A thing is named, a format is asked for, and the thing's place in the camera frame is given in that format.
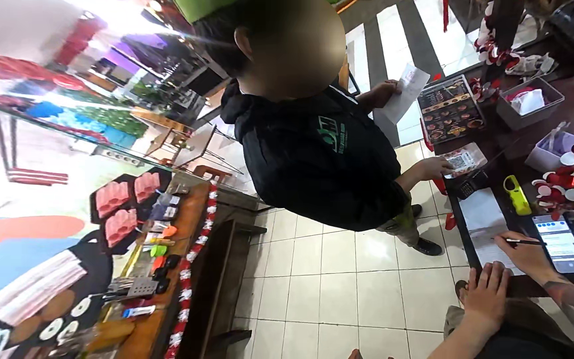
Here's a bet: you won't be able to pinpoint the person's left hand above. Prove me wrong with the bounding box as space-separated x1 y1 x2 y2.
464 261 511 332

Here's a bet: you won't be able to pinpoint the person's right hand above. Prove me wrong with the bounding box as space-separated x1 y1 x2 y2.
494 231 556 283

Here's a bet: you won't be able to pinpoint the black pen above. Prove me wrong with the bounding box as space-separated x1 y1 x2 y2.
491 237 548 246

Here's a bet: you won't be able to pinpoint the person's right forearm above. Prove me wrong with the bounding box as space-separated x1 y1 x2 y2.
541 272 574 349

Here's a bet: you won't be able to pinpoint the person's left forearm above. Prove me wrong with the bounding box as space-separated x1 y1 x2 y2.
427 314 496 359

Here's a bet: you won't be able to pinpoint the white paper sheet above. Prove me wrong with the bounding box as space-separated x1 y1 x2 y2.
459 187 526 276

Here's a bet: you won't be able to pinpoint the yellow-green oblong tool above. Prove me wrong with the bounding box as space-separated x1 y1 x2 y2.
503 175 532 216

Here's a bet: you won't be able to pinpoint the person's legs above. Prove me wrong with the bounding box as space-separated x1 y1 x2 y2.
443 280 574 359

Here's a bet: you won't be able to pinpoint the white smartphone with lit screen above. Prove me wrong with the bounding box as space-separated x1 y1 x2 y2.
532 215 574 274

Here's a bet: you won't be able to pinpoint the black keypad device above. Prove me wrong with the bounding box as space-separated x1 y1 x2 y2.
456 170 489 200

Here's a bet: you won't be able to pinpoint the red and white tinsel garland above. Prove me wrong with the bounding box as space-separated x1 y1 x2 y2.
531 143 574 221
164 180 218 359

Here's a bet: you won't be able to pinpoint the light purple plastic basket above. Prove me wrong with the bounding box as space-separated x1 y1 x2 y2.
525 122 574 174

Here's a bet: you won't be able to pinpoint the card with square code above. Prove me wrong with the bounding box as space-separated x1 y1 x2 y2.
439 142 488 179

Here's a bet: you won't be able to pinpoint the dark table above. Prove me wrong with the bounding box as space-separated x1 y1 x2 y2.
421 62 574 298

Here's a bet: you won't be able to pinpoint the grey plastic basket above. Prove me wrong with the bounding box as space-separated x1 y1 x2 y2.
496 77 566 131

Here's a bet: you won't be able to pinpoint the white crumpled tissue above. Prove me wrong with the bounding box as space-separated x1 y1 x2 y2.
510 89 546 116

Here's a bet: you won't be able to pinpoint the menu board with food pictures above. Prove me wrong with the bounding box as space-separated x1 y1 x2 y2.
417 74 487 145

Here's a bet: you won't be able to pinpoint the white paper slip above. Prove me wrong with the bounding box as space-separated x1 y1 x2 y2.
382 63 431 125

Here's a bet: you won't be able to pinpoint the clear plastic bag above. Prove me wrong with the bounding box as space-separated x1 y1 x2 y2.
505 52 559 80

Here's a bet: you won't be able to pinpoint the red and white bead garland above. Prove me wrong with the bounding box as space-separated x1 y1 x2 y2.
470 0 513 104

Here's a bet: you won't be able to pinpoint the dark wooden bench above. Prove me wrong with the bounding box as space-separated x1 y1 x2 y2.
173 218 268 359

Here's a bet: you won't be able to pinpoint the wooden counter with utensils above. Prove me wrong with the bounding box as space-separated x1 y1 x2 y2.
88 179 210 359

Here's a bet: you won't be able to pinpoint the light table with black legs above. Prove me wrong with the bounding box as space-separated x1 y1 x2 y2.
172 122 244 175

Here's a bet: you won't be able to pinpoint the black tray with pink blocks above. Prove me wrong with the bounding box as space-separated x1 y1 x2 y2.
90 167 172 255

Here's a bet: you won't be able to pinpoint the green cap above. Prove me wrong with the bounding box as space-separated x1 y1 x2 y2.
173 0 243 24

